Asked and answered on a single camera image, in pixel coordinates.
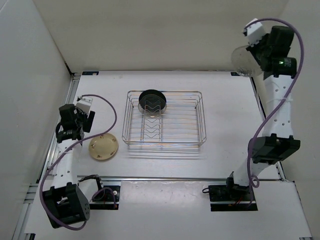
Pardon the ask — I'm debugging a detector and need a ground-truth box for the black plate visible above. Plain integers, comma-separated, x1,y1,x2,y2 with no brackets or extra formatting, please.
138,89,167,114

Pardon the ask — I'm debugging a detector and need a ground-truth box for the clear glass plate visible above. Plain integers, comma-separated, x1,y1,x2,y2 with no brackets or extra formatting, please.
138,100,167,118
231,45,263,77

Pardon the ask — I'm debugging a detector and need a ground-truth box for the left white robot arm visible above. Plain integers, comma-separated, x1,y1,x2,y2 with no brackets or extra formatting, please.
40,100,95,229

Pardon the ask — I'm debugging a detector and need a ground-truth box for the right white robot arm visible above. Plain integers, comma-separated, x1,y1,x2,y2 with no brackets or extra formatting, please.
224,21,302,200

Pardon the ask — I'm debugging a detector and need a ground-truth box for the chrome wire dish rack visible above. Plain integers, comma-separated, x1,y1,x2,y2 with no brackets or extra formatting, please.
122,90,207,146

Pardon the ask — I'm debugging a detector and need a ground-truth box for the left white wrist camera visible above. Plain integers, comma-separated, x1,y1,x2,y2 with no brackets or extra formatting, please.
75,96,93,115

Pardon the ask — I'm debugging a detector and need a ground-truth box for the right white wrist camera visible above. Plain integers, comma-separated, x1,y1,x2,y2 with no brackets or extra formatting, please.
243,18,266,47

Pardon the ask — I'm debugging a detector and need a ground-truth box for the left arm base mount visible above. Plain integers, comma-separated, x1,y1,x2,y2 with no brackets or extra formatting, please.
77,174,121,210

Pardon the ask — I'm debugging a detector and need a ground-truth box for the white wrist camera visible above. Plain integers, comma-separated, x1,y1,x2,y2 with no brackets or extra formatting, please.
243,18,266,47
75,96,93,115

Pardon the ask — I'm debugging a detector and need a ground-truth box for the cream floral plate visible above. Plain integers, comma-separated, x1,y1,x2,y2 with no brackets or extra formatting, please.
88,133,119,161

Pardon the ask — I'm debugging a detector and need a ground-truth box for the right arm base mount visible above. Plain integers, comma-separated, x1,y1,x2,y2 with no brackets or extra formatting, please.
202,185,258,212

